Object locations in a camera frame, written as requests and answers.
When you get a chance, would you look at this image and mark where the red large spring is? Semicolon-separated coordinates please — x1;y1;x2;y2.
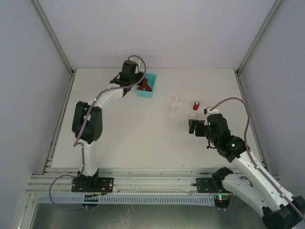
193;102;200;111

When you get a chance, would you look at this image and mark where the left aluminium corner post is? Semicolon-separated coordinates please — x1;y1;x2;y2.
30;0;74;76

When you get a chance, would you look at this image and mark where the aluminium rail frame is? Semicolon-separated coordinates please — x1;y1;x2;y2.
26;167;217;195

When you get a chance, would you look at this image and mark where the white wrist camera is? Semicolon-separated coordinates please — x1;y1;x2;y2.
132;57;142;69
203;107;219;115

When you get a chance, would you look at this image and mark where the white peg fixture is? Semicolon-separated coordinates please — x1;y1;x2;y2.
168;96;197;121

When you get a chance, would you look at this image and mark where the grey slotted cable duct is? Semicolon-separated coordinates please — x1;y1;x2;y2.
52;194;214;206

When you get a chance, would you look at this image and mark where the teal plastic bin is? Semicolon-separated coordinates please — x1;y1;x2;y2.
136;73;156;98

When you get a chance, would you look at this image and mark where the right aluminium corner post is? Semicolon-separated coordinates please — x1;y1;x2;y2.
235;0;283;77

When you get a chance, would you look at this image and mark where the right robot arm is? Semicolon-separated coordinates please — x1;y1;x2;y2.
188;113;305;229

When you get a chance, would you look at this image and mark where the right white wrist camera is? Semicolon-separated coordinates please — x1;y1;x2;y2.
203;107;219;115

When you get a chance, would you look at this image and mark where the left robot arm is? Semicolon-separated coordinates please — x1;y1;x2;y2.
72;58;146;191

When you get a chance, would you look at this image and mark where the aluminium corner post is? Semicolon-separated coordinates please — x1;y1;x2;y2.
30;0;74;76
235;0;283;77

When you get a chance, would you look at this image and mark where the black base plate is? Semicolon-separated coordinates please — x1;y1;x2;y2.
193;178;231;194
71;176;114;193

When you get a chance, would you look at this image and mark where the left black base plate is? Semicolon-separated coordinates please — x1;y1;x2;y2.
71;176;114;193

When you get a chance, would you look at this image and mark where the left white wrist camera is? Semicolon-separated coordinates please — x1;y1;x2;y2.
132;57;142;69

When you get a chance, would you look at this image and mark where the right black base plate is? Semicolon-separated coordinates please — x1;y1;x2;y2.
193;178;231;194

